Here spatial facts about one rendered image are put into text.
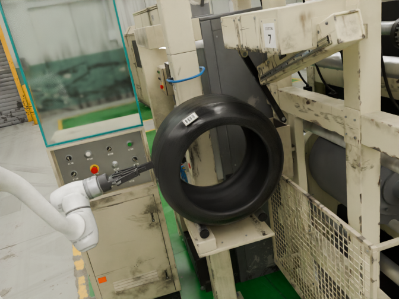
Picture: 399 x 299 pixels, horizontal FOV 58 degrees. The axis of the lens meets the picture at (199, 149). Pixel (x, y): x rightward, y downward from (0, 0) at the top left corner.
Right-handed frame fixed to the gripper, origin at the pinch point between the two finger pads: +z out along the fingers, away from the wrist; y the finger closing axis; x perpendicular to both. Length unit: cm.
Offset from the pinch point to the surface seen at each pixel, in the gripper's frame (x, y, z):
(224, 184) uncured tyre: 30.6, 15.7, 33.1
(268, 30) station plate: -41, -29, 56
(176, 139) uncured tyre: -10.2, -10.8, 15.5
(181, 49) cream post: -39, 26, 35
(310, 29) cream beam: -37, -36, 67
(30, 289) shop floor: 107, 120, -125
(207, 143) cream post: 10.0, 26.2, 33.2
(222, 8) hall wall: -27, 962, 356
